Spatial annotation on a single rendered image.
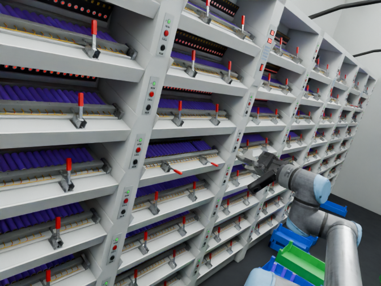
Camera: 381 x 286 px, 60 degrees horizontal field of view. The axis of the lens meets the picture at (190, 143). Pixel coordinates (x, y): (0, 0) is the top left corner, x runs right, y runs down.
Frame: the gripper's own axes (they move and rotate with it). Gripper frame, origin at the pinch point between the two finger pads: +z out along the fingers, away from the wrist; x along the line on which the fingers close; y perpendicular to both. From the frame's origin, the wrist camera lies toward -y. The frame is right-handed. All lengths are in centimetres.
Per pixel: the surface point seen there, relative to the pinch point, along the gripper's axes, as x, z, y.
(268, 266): -79, 1, -24
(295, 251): -105, 2, -5
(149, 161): 28.3, 13.9, -23.4
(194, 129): 21.6, 11.7, -2.4
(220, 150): -13.1, 23.7, 6.5
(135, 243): 1, 21, -52
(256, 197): -92, 39, 13
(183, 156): 11.3, 17.8, -11.6
